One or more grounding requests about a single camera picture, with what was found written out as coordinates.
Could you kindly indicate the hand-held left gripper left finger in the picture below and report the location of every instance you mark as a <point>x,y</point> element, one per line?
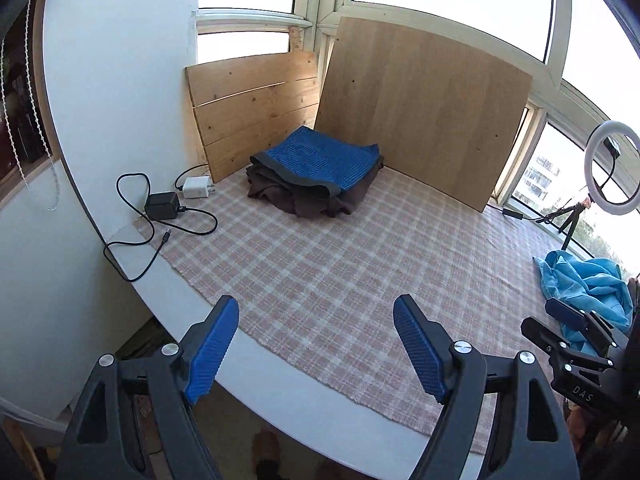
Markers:
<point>215,345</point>

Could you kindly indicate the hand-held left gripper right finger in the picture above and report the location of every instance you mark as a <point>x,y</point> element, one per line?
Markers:
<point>417,350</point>

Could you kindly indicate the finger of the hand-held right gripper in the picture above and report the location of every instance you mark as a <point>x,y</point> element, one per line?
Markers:
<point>545,337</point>
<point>567,312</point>

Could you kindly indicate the light blue garment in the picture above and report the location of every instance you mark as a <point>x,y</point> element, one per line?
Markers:
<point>590,280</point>

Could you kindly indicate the blue striped shorts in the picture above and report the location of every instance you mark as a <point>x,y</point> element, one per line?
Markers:
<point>320,157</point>

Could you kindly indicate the black mini tripod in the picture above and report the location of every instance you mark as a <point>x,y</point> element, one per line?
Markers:
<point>567,227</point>

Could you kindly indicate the brown slipper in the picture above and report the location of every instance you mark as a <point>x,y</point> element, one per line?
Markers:
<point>267,452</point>

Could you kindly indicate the pink plaid tablecloth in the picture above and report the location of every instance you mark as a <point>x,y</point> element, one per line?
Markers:
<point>325,270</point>

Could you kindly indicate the black power adapter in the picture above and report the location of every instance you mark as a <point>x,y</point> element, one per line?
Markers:
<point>162,205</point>

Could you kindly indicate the white charger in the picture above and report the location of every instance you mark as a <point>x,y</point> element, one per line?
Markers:
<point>196,187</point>

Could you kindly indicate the brown folded cloth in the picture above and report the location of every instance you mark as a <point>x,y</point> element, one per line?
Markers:
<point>310,206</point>

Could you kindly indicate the large wooden board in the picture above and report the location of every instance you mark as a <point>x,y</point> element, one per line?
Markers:
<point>425,110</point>

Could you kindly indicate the wooden plank board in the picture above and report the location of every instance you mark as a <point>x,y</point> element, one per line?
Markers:
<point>250,105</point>

